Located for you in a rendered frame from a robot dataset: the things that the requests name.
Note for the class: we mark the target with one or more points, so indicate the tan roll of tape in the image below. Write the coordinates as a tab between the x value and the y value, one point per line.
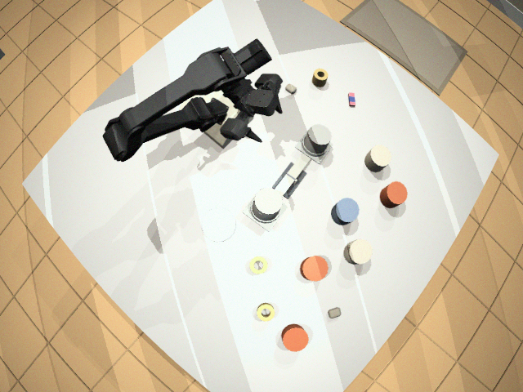
319	77

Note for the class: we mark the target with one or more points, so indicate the brown cylinder with orange top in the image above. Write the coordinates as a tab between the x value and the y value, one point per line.
294	337
314	268

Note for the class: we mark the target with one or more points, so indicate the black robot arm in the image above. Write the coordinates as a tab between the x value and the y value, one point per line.
149	120

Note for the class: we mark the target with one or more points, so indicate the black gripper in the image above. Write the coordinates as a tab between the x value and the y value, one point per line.
236	128

